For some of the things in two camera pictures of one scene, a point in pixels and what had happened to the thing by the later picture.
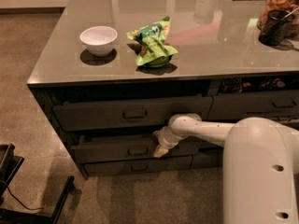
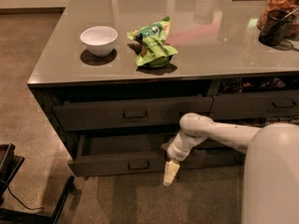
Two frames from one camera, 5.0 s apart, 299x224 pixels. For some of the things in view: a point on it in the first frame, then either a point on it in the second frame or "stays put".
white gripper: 163,138 -> 174,153
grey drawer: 132,113 stays put
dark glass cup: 276,27 stays put
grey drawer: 234,107 stays put
